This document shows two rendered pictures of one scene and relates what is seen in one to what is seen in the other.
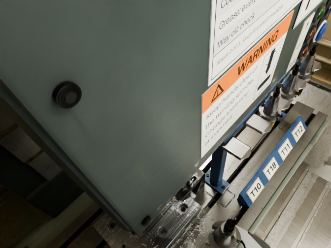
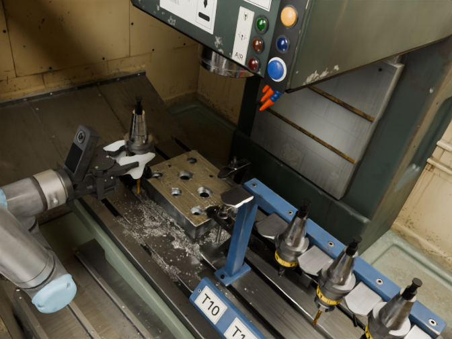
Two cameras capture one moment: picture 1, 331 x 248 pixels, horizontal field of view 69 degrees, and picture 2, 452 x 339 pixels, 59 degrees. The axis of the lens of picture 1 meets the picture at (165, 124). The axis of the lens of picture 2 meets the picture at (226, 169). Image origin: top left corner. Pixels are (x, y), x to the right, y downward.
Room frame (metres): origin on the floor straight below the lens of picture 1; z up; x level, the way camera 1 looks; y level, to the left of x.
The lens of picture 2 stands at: (0.16, -0.84, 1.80)
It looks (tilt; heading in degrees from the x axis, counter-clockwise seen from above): 37 degrees down; 79
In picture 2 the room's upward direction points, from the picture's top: 10 degrees clockwise
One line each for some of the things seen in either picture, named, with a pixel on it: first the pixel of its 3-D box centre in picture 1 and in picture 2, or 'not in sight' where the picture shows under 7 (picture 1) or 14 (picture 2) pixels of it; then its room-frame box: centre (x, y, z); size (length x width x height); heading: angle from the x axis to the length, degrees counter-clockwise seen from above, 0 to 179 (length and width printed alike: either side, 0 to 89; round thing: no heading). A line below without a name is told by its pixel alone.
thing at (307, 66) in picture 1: (307, 62); (399, 307); (0.56, -0.49, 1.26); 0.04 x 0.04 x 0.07
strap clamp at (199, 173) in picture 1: (190, 186); (222, 225); (0.33, -0.05, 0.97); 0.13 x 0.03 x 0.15; 129
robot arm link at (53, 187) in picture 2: not in sight; (51, 190); (-0.06, -0.21, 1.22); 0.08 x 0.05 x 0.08; 128
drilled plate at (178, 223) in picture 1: (148, 217); (194, 189); (0.26, 0.12, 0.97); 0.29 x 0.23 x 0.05; 129
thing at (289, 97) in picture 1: (286, 91); (336, 279); (0.49, -0.40, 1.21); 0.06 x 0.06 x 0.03
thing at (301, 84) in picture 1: (294, 82); (361, 300); (0.53, -0.44, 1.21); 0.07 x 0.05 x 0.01; 39
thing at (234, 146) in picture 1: (238, 148); (235, 197); (0.32, -0.19, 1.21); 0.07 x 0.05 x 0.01; 39
